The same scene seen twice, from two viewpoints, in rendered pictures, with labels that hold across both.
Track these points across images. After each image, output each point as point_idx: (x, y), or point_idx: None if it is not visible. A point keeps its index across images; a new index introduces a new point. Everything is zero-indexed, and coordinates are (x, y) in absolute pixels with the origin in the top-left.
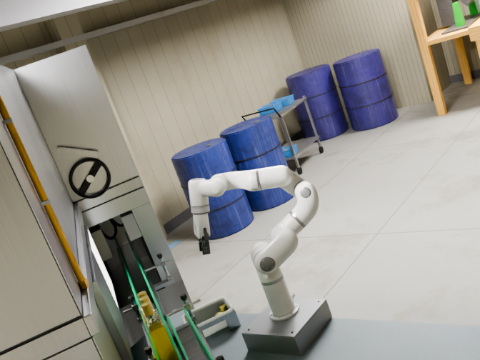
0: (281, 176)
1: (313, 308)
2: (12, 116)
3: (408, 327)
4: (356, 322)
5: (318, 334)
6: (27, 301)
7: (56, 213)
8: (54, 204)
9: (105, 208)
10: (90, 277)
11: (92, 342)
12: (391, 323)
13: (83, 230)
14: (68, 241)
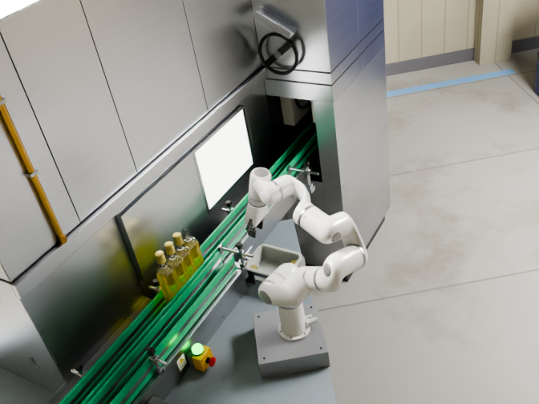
0: (318, 235)
1: (308, 351)
2: (70, 56)
3: None
4: (328, 395)
5: (297, 372)
6: None
7: (99, 150)
8: (114, 135)
9: (289, 86)
10: (107, 216)
11: (19, 300)
12: None
13: (212, 123)
14: (109, 175)
